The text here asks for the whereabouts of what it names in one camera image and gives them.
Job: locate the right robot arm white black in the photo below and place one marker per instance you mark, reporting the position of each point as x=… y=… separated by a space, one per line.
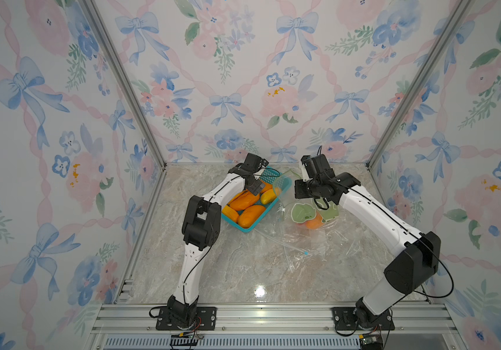
x=416 y=254

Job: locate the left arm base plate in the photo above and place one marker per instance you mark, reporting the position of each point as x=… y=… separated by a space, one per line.
x=200 y=318

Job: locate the clear zip-top bag green print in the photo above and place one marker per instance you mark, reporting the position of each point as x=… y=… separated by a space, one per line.
x=295 y=212

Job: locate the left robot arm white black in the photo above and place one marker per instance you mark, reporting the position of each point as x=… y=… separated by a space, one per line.
x=201 y=227

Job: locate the large orange mango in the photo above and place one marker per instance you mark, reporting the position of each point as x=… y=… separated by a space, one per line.
x=315 y=223

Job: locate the teal plastic mesh basket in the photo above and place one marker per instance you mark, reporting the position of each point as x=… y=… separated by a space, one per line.
x=270 y=175

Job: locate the small yellow mango right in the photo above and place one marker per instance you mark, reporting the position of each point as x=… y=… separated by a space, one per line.
x=269 y=196

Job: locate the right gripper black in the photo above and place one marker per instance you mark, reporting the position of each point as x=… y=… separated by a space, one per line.
x=299 y=192

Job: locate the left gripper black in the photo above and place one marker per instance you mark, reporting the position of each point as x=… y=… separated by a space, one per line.
x=257 y=187

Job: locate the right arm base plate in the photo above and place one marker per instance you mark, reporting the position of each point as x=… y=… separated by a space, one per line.
x=352 y=318

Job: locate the aluminium front rail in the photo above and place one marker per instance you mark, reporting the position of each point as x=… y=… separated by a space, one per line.
x=417 y=325

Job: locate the orange mango top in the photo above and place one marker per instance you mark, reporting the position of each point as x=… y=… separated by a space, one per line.
x=230 y=213

